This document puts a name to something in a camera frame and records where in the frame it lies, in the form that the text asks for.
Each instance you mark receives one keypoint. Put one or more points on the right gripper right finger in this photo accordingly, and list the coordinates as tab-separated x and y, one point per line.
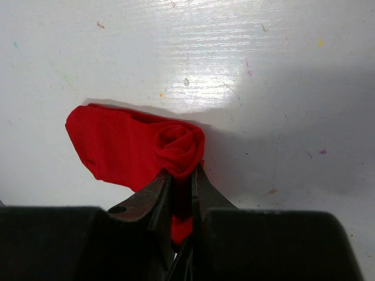
230	243

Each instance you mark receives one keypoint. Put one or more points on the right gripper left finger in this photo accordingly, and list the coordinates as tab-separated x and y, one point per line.
130	241

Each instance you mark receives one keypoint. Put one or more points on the red Christmas sock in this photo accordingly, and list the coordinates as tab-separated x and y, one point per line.
129	148

